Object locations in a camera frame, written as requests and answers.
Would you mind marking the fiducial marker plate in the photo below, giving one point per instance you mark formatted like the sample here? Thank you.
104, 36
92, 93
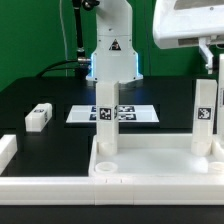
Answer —
127, 114

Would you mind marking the white front fence bar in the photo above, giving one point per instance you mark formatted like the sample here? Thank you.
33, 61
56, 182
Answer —
112, 191

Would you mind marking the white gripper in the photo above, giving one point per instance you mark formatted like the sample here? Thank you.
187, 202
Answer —
184, 23

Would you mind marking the white desk top tray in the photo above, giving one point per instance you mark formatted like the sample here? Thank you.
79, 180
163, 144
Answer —
156, 155

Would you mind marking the white left fence block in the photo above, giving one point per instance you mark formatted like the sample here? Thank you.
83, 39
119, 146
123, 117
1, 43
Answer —
8, 148

